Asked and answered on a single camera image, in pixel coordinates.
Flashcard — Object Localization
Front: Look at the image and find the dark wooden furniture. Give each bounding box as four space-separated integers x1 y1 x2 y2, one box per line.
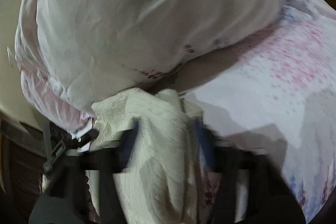
1 115 46 218

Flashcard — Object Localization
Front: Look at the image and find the cream cable-knit sweater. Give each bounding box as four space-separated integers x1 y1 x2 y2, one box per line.
91 88 202 223

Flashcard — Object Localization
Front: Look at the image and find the pink floral quilt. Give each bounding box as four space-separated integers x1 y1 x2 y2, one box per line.
15 0 281 131

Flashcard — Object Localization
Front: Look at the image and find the floral bed sheet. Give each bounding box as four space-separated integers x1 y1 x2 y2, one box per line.
185 0 335 223

